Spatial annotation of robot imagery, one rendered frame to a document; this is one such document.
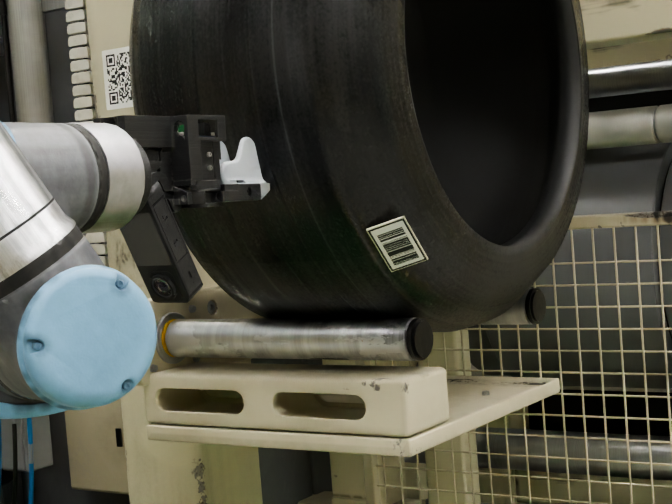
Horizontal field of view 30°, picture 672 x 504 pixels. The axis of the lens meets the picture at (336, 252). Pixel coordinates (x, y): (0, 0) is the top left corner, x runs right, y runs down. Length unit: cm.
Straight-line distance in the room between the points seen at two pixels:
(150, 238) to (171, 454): 57
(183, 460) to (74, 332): 82
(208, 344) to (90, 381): 64
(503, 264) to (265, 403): 30
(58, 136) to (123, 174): 6
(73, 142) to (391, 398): 46
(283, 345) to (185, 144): 35
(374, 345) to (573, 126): 42
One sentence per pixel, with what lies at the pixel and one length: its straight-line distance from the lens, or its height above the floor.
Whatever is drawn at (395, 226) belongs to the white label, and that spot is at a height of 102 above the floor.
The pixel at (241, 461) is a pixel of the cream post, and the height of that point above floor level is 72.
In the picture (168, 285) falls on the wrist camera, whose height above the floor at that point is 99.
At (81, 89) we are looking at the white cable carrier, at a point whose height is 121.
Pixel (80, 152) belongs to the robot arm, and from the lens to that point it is 99.
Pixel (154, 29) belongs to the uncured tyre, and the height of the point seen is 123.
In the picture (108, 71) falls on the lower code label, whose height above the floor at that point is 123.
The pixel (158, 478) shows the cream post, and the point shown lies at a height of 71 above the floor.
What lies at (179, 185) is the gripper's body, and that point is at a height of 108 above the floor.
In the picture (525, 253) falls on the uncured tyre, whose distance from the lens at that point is 142.
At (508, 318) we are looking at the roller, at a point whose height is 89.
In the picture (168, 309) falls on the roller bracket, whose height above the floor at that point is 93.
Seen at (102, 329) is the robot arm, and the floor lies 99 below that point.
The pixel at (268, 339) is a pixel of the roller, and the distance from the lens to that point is 138.
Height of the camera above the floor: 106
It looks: 3 degrees down
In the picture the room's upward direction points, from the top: 4 degrees counter-clockwise
